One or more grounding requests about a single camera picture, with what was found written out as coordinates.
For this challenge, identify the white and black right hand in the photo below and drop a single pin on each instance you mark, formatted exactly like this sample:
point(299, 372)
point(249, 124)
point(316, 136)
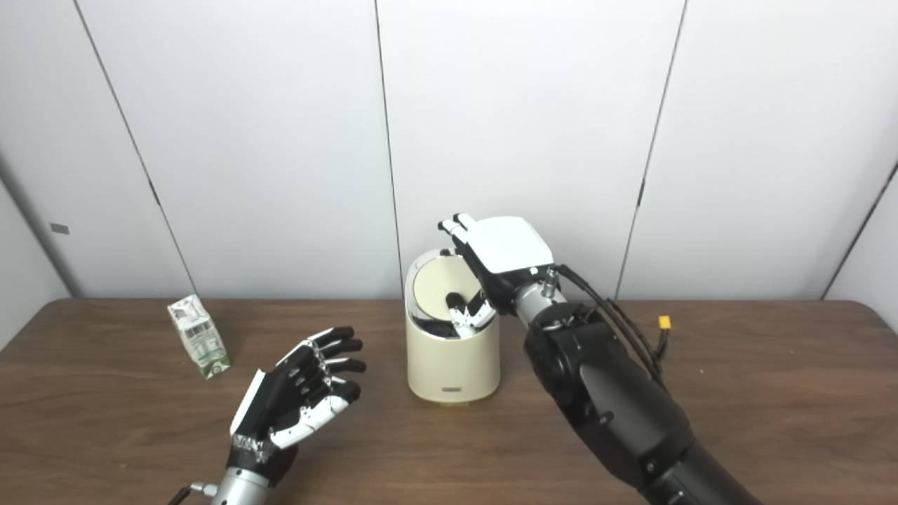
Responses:
point(508, 245)

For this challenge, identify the white and black left hand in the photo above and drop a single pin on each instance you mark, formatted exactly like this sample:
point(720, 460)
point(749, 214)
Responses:
point(277, 403)

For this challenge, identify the round cream bin lid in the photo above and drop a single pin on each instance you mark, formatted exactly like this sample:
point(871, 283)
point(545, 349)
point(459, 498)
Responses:
point(438, 284)

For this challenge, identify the small milk carton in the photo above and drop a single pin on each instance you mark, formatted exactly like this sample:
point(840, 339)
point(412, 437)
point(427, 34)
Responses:
point(200, 340)

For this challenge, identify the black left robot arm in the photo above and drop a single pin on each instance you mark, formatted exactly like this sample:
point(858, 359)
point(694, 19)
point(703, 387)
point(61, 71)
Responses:
point(242, 487)

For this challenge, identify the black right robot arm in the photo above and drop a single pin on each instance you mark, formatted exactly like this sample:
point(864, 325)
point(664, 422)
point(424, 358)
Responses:
point(610, 400)

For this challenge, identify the cream-colored bin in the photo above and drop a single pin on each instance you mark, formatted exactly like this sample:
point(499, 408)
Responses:
point(452, 368)

